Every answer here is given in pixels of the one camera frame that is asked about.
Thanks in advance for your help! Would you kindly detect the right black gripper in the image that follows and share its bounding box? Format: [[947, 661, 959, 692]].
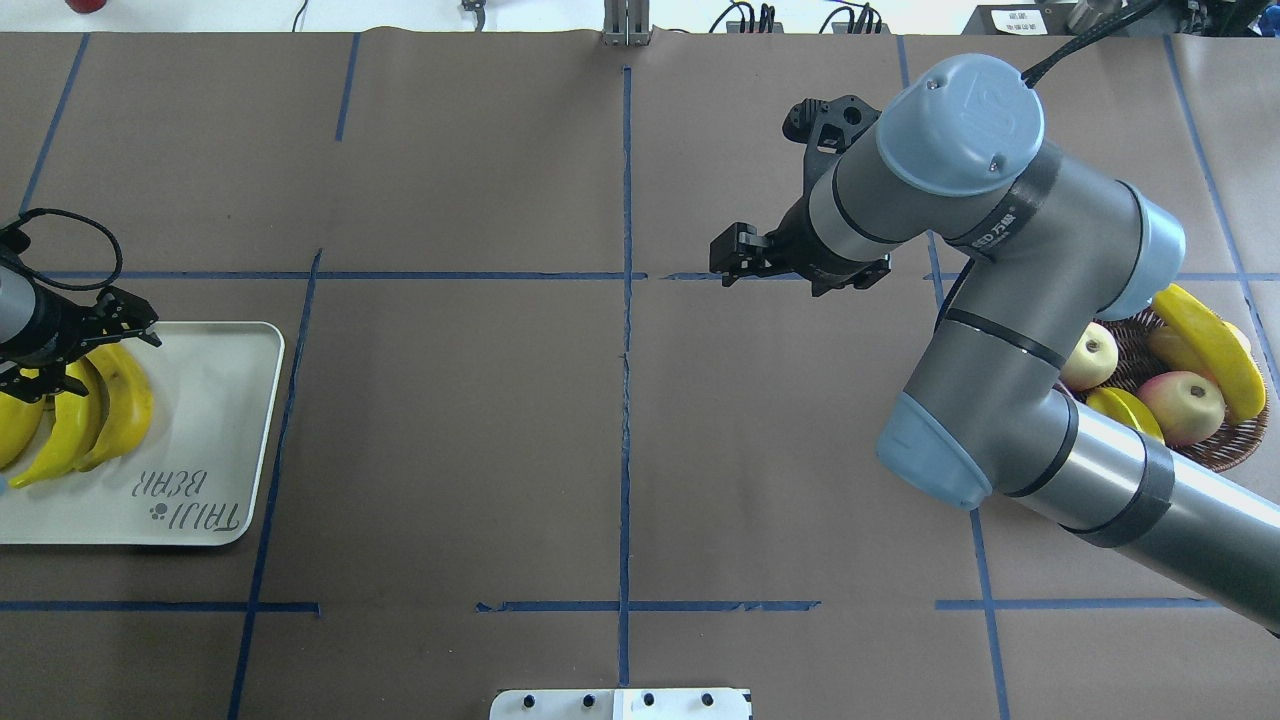
[[709, 197, 891, 299]]

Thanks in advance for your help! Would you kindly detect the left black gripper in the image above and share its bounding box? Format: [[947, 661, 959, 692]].
[[1, 284, 163, 404]]

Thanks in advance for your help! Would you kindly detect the yellow banana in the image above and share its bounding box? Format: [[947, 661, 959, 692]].
[[1085, 387, 1165, 443], [74, 345, 155, 471], [1, 392, 45, 470], [8, 357, 104, 489]]

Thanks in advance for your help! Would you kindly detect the yellow banana front basket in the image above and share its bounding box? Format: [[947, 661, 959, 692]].
[[1151, 283, 1267, 425]]

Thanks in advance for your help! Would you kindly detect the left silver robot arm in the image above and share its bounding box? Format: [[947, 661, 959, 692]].
[[1, 251, 163, 404]]

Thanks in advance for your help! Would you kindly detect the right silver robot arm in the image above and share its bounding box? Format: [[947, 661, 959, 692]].
[[709, 53, 1279, 633]]

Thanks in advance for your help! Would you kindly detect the yellow banana behind basket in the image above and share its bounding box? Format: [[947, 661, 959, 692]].
[[1085, 387, 1165, 443]]

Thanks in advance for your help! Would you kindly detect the woven wicker basket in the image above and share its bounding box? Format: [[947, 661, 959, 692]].
[[1059, 310, 1267, 471]]

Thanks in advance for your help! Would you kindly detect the white bear tray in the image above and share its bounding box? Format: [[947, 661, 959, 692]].
[[1, 322, 285, 546]]

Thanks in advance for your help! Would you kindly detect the red cylinder bottle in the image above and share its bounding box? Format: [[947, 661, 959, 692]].
[[65, 0, 108, 15]]

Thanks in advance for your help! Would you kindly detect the red green apple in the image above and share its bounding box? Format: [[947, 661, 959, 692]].
[[1137, 372, 1226, 447]]

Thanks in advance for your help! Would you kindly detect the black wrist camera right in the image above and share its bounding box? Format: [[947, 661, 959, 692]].
[[781, 95, 881, 192]]

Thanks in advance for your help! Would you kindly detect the aluminium frame post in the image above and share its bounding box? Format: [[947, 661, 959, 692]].
[[602, 0, 652, 47]]

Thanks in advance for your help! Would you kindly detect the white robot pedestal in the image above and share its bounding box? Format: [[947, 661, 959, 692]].
[[488, 687, 755, 719]]

